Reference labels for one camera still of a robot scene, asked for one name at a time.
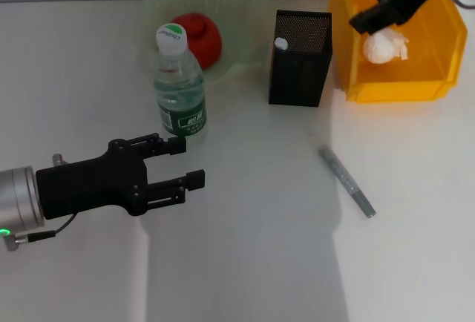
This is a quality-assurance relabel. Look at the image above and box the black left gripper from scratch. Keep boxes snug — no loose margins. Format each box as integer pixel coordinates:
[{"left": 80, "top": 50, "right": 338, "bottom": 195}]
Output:
[{"left": 35, "top": 132, "right": 206, "bottom": 221}]

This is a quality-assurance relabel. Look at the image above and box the white paper ball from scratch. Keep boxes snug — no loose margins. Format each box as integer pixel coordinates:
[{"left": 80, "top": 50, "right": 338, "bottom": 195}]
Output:
[{"left": 362, "top": 27, "right": 410, "bottom": 65}]

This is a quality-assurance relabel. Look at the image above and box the clear water bottle green label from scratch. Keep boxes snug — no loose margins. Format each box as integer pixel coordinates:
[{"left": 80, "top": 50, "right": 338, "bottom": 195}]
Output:
[{"left": 154, "top": 22, "right": 208, "bottom": 139}]

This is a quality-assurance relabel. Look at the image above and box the red knitted toy orange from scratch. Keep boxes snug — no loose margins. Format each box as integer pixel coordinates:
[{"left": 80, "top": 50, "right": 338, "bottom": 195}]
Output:
[{"left": 171, "top": 12, "right": 224, "bottom": 70}]

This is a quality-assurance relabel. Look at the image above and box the grey marker pen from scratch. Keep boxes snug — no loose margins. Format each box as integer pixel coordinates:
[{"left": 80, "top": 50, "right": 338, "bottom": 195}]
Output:
[{"left": 318, "top": 145, "right": 377, "bottom": 220}]

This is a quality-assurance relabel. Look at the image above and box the black mesh pen holder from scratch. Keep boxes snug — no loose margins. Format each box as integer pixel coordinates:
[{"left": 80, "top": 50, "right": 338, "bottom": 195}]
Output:
[{"left": 268, "top": 9, "right": 333, "bottom": 108}]

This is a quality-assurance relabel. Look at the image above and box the green glass fruit plate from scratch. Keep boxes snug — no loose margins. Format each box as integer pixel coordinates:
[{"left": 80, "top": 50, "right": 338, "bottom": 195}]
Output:
[{"left": 139, "top": 0, "right": 275, "bottom": 85}]

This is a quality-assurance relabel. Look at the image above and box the yellow plastic bin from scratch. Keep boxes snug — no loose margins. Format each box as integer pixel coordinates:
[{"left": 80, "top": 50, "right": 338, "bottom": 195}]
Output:
[{"left": 328, "top": 0, "right": 468, "bottom": 105}]

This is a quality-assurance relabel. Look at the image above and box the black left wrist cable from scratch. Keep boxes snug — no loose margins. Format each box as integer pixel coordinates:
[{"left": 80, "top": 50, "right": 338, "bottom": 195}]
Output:
[{"left": 16, "top": 212, "right": 77, "bottom": 243}]

